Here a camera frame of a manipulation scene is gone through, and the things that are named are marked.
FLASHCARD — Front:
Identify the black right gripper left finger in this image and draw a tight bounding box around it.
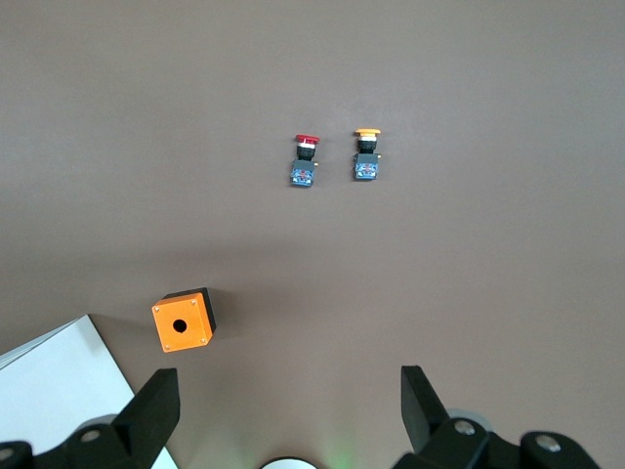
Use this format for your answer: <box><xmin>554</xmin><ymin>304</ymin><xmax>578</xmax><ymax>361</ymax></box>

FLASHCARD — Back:
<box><xmin>32</xmin><ymin>367</ymin><xmax>181</xmax><ymax>469</ymax></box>

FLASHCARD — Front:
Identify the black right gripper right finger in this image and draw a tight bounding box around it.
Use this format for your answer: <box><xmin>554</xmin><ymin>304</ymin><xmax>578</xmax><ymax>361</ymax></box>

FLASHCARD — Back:
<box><xmin>393</xmin><ymin>364</ymin><xmax>523</xmax><ymax>469</ymax></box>

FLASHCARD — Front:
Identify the white drawer cabinet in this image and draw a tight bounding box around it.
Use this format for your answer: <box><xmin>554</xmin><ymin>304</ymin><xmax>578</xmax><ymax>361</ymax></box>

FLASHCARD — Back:
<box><xmin>0</xmin><ymin>314</ymin><xmax>180</xmax><ymax>469</ymax></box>

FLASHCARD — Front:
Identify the yellow push button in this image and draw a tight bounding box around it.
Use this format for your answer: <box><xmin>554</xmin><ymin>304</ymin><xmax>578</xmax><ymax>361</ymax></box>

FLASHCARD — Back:
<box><xmin>351</xmin><ymin>127</ymin><xmax>383</xmax><ymax>183</ymax></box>

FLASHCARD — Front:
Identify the red push button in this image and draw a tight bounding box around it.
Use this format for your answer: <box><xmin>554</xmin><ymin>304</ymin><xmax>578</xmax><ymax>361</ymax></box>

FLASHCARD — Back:
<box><xmin>286</xmin><ymin>134</ymin><xmax>321</xmax><ymax>190</ymax></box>

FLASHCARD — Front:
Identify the brown table cover sheet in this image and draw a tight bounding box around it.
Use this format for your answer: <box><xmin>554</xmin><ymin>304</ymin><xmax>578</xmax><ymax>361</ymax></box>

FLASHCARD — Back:
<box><xmin>0</xmin><ymin>0</ymin><xmax>625</xmax><ymax>469</ymax></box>

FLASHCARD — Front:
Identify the orange button enclosure box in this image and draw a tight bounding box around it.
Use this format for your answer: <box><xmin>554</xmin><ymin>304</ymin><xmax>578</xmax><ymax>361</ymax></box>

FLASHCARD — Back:
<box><xmin>150</xmin><ymin>286</ymin><xmax>220</xmax><ymax>354</ymax></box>

